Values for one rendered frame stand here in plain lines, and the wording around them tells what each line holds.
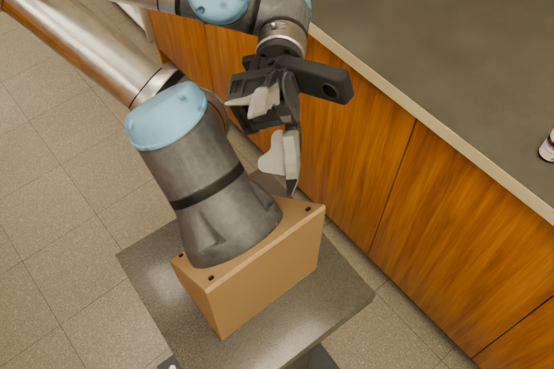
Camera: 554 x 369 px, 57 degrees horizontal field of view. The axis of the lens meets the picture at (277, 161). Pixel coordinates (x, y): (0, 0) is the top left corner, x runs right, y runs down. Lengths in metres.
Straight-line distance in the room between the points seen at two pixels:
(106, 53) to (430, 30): 0.77
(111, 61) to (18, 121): 1.73
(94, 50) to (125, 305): 1.25
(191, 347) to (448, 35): 0.89
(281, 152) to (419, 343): 1.28
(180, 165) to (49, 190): 1.60
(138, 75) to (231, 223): 0.29
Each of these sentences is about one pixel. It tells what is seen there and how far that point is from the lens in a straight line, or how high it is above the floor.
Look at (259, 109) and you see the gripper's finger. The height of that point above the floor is 1.32.
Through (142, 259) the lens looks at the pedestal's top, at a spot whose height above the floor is 0.94.
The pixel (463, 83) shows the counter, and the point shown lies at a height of 0.94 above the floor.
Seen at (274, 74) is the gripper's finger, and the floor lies 1.30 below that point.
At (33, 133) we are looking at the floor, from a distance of 2.46.
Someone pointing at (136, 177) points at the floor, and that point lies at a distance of 2.16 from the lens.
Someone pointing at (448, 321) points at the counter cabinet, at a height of 0.18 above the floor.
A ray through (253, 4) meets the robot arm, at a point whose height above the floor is 1.26.
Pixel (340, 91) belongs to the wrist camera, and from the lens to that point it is 0.67.
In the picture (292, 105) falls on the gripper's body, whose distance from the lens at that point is 0.68.
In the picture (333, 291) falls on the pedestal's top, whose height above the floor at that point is 0.94.
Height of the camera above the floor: 1.76
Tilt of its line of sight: 56 degrees down
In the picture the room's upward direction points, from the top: straight up
